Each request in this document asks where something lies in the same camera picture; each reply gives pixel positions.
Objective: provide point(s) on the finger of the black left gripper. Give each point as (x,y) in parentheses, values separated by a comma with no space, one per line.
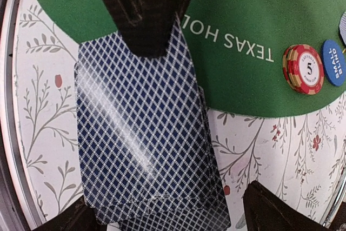
(145,25)

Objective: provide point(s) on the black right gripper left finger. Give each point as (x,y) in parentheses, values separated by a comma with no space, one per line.
(76,217)

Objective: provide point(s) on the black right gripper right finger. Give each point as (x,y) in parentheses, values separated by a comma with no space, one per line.
(263,210)

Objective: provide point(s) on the blue checked card deck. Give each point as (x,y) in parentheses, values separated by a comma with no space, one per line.
(145,154)

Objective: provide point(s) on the small chip stack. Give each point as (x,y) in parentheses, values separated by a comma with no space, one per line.
(303,69)

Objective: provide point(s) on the blue small blind button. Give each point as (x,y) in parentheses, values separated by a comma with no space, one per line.
(333,62)

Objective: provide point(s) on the dealt cards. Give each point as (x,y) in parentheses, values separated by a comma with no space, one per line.
(342,27)

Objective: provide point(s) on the floral white tablecloth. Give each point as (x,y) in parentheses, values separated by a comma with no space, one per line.
(301,159)

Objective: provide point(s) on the green round poker mat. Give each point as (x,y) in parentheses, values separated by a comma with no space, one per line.
(237,48)

